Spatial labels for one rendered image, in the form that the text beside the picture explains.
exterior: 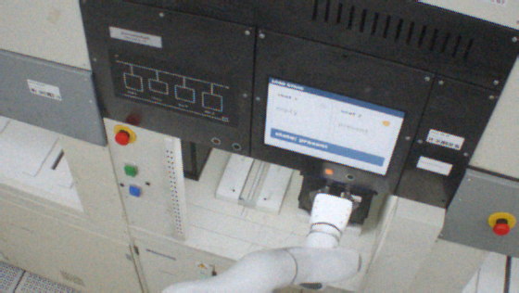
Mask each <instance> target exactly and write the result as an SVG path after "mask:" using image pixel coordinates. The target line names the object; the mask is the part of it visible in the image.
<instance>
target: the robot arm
mask: <svg viewBox="0 0 519 293"><path fill-rule="evenodd" d="M332 182H333V180H331V179H328V181H327V185H326V186H325V187H323V188H321V189H319V190H318V191H312V192H310V199H311V201H312V204H313V209H312V213H311V216H310V226H309V229H310V231H309V232H307V233H306V237H307V238H306V242H305V245H304V248H303V247H287V248H270V249H263V250H257V251H253V252H249V253H248V254H246V255H245V256H243V257H242V258H241V259H240V260H239V261H237V262H236V263H235V264H234V265H233V266H232V267H231V268H230V269H228V270H227V271H224V272H223V273H221V274H219V275H217V276H215V277H209V278H205V279H201V280H196V281H195V280H190V281H183V282H180V283H174V284H172V285H170V286H169V287H165V288H164V289H163V290H162V292H160V293H270V292H271V291H275V290H278V289H281V288H285V287H289V286H293V285H295V284H299V285H300V286H301V287H304V288H307V289H310V290H322V289H324V288H326V286H327V284H328V283H332V282H338V281H343V280H347V279H349V278H351V277H353V276H355V275H356V274H357V273H358V272H359V270H360V268H361V265H362V257H361V255H360V253H359V252H358V251H357V250H356V249H355V248H351V247H348V248H341V247H339V246H338V245H339V241H340V237H341V236H342V235H343V234H344V232H345V229H346V227H347V224H348V218H349V216H350V214H352V213H353V212H354V211H356V210H357V209H358V208H359V207H360V204H359V203H358V202H357V201H356V200H354V198H353V197H352V195H351V194H350V193H349V190H350V188H351V185H349V184H346V188H345V192H344V196H343V198H341V197H331V196H328V192H330V188H331V184H332Z"/></svg>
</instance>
